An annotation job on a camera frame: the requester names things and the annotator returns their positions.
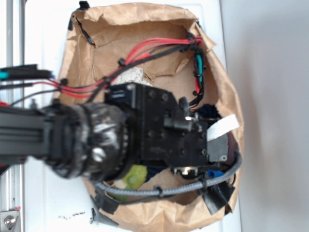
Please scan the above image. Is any green plush toy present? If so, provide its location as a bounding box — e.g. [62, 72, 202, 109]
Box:
[107, 165, 148, 190]

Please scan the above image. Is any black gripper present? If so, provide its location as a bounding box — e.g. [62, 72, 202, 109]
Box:
[105, 83, 228, 177]

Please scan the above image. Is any crumpled white paper ball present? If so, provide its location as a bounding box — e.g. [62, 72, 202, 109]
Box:
[112, 67, 152, 87]

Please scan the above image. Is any red and black wire bundle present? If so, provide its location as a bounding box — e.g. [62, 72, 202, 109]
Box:
[0, 33, 206, 107]

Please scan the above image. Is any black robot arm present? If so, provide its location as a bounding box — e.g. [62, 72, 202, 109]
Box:
[0, 83, 228, 181]

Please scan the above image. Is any aluminium frame rail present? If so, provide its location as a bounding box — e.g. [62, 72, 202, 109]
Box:
[0, 0, 25, 232]

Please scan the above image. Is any white label tag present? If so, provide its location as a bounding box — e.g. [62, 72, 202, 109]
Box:
[207, 114, 240, 142]

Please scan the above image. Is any grey braided cable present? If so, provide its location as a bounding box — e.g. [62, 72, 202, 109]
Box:
[94, 151, 242, 198]

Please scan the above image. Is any brown paper bag tray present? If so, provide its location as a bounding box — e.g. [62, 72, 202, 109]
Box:
[59, 1, 244, 232]

